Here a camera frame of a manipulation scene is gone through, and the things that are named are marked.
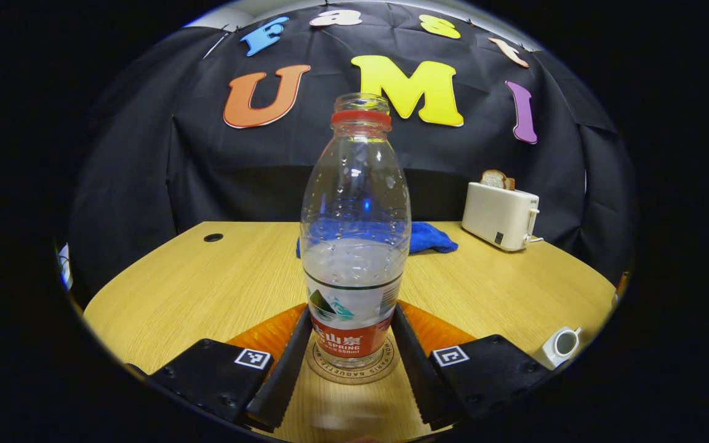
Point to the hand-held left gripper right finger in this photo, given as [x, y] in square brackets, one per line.
[416, 369]

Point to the white toaster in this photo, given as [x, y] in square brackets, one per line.
[496, 215]

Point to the round cork coaster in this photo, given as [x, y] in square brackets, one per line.
[354, 376]

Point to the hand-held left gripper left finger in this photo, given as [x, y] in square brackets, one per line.
[284, 375]

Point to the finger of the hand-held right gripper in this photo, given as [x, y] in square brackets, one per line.
[621, 284]

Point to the blue towel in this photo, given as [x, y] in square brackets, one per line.
[431, 237]

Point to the white ceramic teacup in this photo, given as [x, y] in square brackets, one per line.
[554, 351]

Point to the clear plastic water bottle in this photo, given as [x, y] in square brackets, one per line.
[354, 246]

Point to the toast slice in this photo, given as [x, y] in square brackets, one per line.
[495, 179]

